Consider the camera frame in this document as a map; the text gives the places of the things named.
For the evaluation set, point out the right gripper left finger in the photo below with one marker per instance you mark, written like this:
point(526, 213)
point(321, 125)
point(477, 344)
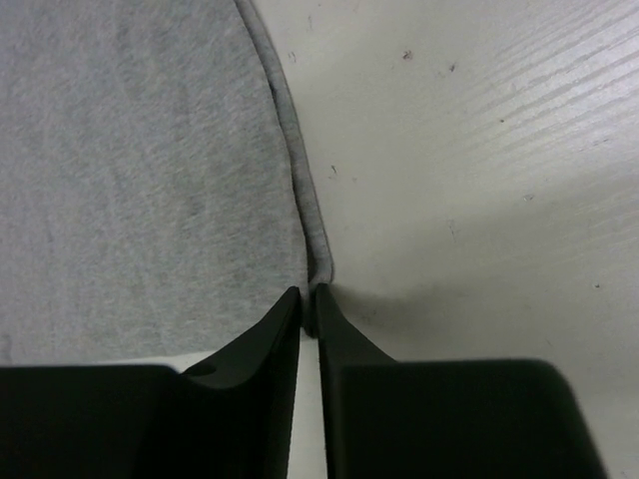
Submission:
point(228, 416)

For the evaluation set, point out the grey tank top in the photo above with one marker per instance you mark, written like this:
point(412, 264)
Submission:
point(156, 195)

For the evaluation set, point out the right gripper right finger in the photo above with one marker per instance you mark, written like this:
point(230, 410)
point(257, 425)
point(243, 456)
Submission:
point(495, 418)

